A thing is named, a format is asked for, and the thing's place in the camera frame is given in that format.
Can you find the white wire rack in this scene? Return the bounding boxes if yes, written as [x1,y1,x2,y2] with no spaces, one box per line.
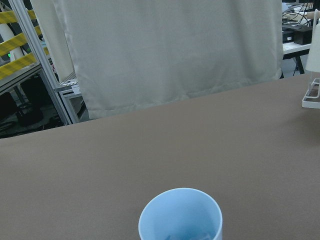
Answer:
[301,72,320,110]

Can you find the light blue cup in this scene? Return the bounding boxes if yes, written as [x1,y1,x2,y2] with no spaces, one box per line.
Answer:
[138,187,223,240]

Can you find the cream curtain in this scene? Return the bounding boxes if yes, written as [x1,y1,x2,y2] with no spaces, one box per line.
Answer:
[31,0,283,119]

